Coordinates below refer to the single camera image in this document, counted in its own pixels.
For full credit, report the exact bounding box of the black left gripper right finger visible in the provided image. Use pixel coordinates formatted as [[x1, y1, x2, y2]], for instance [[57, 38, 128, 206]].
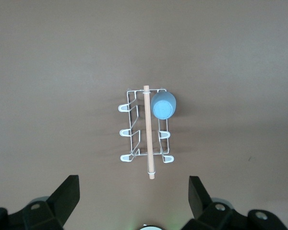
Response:
[[183, 176, 250, 230]]

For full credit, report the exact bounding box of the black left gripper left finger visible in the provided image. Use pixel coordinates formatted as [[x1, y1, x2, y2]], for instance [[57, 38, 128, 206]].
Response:
[[8, 174, 81, 230]]

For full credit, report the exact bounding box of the blue plastic cup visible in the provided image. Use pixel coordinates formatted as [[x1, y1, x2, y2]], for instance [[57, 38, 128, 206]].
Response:
[[150, 90, 178, 120]]

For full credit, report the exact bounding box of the brown table cover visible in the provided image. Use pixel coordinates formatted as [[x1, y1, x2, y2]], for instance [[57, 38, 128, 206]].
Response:
[[0, 0, 288, 230]]

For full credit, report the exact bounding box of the white wire cup holder rack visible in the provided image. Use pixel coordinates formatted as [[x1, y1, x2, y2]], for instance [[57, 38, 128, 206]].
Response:
[[117, 84, 175, 181]]

